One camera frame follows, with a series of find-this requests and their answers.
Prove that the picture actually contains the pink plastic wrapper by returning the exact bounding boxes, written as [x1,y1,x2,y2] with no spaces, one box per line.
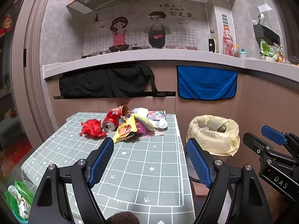
[137,122,151,135]

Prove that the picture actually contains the colourful small packet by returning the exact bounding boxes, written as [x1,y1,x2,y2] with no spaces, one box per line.
[147,110,166,120]

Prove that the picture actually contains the green plastic bag on counter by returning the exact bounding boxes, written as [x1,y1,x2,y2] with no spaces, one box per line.
[260,41,285,62]

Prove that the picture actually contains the cartoon couple wall sticker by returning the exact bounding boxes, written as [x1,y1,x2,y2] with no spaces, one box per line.
[83,1,208,54]

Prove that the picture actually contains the dark sauce bottle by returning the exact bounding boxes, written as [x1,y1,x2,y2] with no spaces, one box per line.
[208,34,219,54]

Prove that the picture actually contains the yellow and silver scrub pad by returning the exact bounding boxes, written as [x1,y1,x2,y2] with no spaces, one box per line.
[130,113,156,131]

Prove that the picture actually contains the crumpled white tissue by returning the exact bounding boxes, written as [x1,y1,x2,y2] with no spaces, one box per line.
[153,119,168,129]

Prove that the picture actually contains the yellow snack packet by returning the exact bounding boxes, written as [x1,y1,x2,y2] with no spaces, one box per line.
[113,116,138,143]

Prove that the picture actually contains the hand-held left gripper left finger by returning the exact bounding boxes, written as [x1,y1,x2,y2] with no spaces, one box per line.
[27,137,115,224]

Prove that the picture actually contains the green printed plastic bag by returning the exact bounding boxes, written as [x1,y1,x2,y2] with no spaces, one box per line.
[5,181,34,221]

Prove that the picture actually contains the white vented column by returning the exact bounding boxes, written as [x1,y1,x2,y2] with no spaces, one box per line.
[206,0,234,52]

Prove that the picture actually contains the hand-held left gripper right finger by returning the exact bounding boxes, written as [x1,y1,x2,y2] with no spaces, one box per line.
[186,138,274,224]

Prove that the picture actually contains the black utensil holder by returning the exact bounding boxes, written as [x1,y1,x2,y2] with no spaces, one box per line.
[253,24,281,46]

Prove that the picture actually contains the red bottle with orange cap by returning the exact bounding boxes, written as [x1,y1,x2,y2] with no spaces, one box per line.
[222,26,234,57]

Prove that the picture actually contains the crumpled red plastic bag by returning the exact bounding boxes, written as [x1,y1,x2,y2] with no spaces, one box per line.
[79,119,107,139]

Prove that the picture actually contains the white plastic bag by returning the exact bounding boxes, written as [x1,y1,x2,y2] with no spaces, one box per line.
[132,107,149,117]

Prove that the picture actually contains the trash bin with yellow bag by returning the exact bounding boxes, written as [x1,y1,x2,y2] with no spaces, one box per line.
[186,115,241,182]

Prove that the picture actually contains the grey stone counter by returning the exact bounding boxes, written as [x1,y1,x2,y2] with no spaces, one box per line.
[43,49,299,83]

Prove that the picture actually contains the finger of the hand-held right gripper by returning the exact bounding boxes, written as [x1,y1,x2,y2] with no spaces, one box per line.
[261,125,291,145]
[242,132,275,156]

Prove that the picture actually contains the blue towel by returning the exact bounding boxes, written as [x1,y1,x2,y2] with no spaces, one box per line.
[176,65,238,101]

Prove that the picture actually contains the red printed paper cup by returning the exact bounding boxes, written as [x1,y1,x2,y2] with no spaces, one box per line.
[110,105,129,117]

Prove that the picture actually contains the red soda can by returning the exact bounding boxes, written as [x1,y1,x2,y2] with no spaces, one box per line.
[102,111,123,132]

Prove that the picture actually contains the black cloth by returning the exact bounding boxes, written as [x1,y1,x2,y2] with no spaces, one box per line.
[59,63,156,98]

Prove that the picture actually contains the brown fuzzy object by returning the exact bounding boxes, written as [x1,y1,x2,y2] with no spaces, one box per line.
[106,211,141,224]

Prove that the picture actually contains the grey-green checked tablecloth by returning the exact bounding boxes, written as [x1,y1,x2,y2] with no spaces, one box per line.
[21,112,197,224]

